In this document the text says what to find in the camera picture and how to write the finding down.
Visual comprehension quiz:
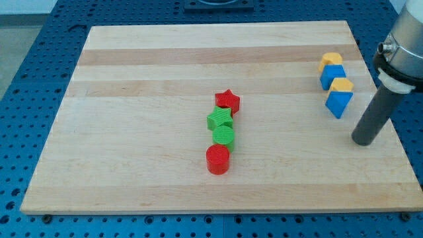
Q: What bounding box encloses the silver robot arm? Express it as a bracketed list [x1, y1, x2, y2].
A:
[373, 0, 422, 94]

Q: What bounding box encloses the yellow hexagon block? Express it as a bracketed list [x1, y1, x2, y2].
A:
[318, 52, 343, 72]

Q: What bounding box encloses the green star block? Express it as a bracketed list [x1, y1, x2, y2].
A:
[207, 106, 233, 131]

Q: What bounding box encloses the wooden board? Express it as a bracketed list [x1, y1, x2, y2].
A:
[20, 21, 422, 215]

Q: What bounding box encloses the green cylinder block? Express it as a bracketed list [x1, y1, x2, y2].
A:
[212, 126, 235, 152]

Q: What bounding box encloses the red star block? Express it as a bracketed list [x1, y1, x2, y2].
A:
[215, 89, 241, 116]

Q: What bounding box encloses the red cylinder block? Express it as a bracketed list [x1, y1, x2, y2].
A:
[206, 144, 231, 175]

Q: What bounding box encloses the blue triangle block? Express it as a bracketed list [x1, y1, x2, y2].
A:
[325, 91, 354, 119]

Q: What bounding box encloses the blue cube block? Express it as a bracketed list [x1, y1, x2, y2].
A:
[320, 65, 346, 91]

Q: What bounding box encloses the yellow pentagon block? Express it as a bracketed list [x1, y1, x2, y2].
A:
[328, 77, 354, 94]

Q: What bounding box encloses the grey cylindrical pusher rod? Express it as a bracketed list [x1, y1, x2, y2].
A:
[352, 85, 405, 146]

